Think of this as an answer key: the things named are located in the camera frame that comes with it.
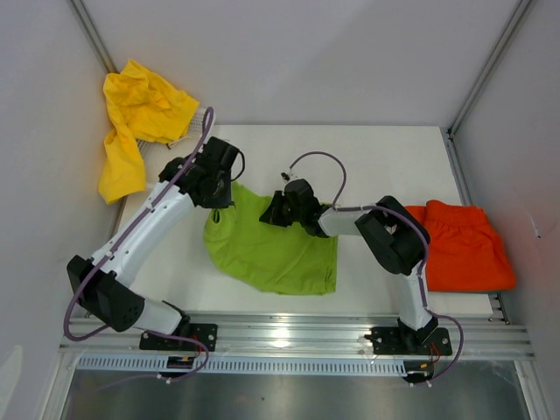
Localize orange shorts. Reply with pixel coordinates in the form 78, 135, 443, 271
406, 199, 516, 293

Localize aluminium frame post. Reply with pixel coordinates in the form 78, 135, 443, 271
66, 0, 117, 74
446, 0, 537, 141

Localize slotted cable duct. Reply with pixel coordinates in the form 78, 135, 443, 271
76, 353, 406, 377

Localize lime green shorts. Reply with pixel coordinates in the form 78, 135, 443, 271
203, 182, 338, 296

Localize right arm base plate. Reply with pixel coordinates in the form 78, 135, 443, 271
364, 326, 453, 356

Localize yellow shorts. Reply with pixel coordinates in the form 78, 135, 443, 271
98, 59, 200, 205

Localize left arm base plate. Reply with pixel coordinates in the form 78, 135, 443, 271
139, 322, 218, 352

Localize right aluminium frame post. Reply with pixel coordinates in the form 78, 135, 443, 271
446, 0, 537, 141

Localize left aluminium frame post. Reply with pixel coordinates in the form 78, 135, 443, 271
66, 0, 117, 74

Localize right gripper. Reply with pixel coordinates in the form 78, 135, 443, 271
260, 190, 305, 227

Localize aluminium mounting rail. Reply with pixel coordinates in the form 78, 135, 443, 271
59, 311, 537, 362

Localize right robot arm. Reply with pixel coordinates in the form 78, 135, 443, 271
260, 179, 438, 354

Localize white plastic basket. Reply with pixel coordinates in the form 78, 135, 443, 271
136, 106, 207, 158

